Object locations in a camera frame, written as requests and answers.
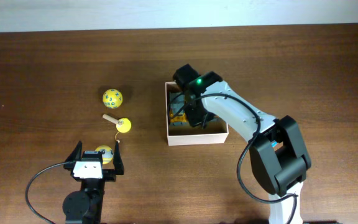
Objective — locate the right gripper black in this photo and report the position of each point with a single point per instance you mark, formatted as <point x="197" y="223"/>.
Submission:
<point x="196" y="112"/>

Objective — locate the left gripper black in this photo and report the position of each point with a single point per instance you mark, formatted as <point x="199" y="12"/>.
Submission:
<point x="110" y="173"/>

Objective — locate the yellow ball with face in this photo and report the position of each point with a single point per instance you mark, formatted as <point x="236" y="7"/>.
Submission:
<point x="107" y="153"/>

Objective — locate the yellow grey toy truck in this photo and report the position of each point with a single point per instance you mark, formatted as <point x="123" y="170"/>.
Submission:
<point x="177" y="116"/>

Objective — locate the yellow ball blue letters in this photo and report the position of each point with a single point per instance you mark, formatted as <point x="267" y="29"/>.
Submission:
<point x="112" y="98"/>

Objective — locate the colourful puzzle cube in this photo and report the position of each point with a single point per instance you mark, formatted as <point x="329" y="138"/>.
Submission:
<point x="274" y="143"/>

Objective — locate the yellow grey toy loader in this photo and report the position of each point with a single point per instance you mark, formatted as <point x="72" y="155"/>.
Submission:
<point x="212" y="118"/>

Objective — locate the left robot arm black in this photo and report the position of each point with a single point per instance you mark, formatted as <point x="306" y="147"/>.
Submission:
<point x="85" y="205"/>

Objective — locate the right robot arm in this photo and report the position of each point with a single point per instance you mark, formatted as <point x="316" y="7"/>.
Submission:
<point x="278" y="155"/>

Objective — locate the white cardboard box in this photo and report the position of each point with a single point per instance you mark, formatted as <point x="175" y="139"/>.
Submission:
<point x="215" y="132"/>

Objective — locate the yellow disc wooden handle toy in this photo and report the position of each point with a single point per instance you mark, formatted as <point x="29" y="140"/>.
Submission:
<point x="123" y="125"/>

